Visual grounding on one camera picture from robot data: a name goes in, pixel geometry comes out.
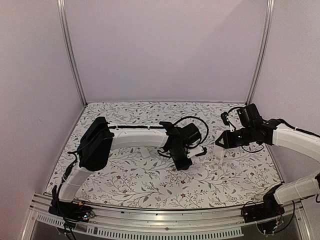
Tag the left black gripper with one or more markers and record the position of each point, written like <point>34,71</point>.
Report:
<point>182,166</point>

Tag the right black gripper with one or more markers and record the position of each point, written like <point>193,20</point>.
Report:
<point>230,140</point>

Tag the white remote control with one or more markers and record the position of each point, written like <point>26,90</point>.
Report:
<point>218,151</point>

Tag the white battery cover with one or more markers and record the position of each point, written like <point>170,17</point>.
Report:
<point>144,153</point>

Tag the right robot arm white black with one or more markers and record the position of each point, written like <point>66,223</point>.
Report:
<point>274,132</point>

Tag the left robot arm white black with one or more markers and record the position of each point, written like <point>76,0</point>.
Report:
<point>92,154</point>

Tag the floral patterned table mat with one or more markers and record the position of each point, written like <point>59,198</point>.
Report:
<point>153,182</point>

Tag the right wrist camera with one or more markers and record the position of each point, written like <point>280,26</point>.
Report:
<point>229,121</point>

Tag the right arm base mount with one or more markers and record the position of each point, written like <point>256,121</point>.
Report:
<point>257,212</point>

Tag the front aluminium rail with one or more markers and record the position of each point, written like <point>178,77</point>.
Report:
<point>122,223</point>

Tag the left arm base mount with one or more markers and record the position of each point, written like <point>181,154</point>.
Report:
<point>75,212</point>

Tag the right aluminium frame post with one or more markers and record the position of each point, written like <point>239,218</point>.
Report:
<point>262,50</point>

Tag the aluminium frame post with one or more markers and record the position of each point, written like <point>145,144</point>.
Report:
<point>62,12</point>
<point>262,50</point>

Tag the left aluminium frame post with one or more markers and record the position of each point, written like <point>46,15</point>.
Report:
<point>62,12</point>

